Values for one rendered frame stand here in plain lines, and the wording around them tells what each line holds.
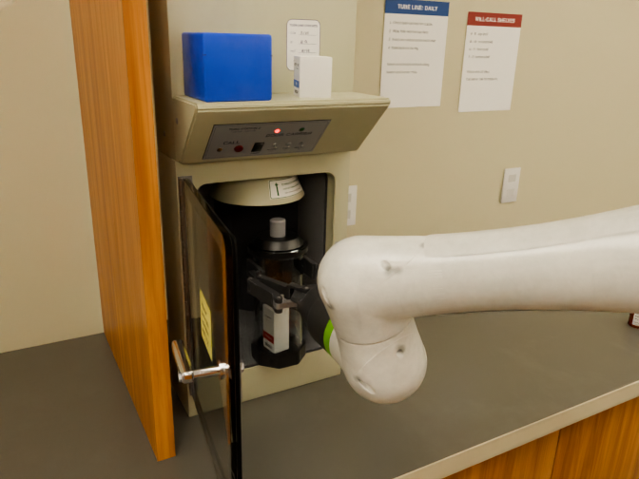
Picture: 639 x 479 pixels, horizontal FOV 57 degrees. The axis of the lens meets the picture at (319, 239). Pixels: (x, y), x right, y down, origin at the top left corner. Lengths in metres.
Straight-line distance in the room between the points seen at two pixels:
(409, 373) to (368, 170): 0.96
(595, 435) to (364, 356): 0.82
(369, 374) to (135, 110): 0.45
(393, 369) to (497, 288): 0.17
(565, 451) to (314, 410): 0.55
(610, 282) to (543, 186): 1.51
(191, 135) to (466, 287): 0.44
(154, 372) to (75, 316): 0.54
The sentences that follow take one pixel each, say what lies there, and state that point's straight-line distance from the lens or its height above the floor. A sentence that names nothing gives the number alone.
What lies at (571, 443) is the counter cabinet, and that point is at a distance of 1.39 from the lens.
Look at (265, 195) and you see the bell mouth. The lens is 1.03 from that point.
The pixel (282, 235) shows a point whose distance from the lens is 1.03.
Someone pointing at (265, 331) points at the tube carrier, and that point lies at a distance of 1.07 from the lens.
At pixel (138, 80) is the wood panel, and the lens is 0.82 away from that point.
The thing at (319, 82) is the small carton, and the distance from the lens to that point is 0.92.
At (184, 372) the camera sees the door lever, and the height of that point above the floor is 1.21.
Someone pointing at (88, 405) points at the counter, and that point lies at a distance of 1.21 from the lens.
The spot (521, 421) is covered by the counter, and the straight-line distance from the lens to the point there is 1.18.
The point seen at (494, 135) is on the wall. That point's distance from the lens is 1.91.
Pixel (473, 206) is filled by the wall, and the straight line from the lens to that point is 1.92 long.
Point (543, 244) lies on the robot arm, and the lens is 0.64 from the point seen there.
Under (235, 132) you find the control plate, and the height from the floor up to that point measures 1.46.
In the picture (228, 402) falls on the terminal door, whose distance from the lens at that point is 0.74.
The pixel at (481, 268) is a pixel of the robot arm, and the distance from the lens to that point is 0.64.
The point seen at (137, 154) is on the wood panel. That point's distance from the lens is 0.83.
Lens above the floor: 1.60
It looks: 19 degrees down
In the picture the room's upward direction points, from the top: 2 degrees clockwise
